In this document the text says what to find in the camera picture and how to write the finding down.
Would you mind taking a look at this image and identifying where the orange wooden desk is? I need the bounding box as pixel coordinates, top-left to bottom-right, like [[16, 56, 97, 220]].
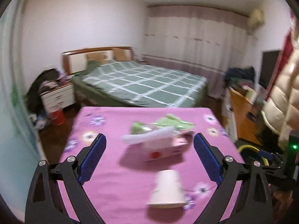
[[221, 88, 262, 146]]

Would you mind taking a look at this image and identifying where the white foam fruit net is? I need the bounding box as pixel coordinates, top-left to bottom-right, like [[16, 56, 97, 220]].
[[122, 126, 176, 145]]

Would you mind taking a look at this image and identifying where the white bedside cabinet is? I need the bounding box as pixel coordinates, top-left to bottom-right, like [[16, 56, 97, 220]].
[[40, 82, 75, 113]]

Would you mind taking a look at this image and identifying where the brown pillow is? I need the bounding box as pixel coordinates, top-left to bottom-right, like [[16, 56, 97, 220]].
[[86, 52, 108, 65], [112, 48, 131, 62]]

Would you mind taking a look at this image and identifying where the purple white window curtain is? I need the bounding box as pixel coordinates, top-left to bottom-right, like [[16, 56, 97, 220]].
[[143, 6, 248, 99]]

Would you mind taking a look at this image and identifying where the pink floral table cloth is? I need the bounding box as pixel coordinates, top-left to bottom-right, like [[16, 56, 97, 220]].
[[61, 107, 242, 223]]

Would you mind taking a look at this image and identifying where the pile of dark clothes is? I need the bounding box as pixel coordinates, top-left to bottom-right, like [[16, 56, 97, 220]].
[[224, 66, 255, 88]]

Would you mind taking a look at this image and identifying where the yellow rimmed trash bin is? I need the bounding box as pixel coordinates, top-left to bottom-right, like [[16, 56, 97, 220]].
[[237, 145, 269, 166]]

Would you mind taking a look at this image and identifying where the pink milk carton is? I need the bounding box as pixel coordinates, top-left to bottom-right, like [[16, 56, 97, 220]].
[[126, 132, 195, 163]]

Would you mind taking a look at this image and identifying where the red bucket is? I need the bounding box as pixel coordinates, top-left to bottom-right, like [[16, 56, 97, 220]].
[[50, 109, 65, 126]]

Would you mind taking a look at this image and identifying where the black bag on cabinet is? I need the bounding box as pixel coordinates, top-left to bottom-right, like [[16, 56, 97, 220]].
[[26, 68, 60, 115]]

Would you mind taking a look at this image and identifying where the black television screen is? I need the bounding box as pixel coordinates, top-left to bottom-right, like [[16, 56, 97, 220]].
[[258, 50, 280, 89]]

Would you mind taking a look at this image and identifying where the wooden bed headboard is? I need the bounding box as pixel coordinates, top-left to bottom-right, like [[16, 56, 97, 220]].
[[62, 46, 133, 75]]

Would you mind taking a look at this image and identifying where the white paper cup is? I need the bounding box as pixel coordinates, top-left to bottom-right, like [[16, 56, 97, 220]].
[[148, 170, 187, 209]]

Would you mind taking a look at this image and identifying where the red patterned hanging garment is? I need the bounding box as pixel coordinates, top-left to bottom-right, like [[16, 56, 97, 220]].
[[275, 9, 299, 80]]

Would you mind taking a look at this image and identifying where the cream puffer jacket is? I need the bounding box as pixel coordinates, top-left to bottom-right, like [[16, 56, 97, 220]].
[[261, 49, 299, 150]]

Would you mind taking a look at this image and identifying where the green plastic wrapper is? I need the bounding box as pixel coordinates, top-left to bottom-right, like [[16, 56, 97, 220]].
[[131, 114, 195, 135]]

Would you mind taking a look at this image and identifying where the green checked bed quilt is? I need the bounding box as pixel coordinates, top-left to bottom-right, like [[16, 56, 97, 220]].
[[72, 60, 208, 108]]

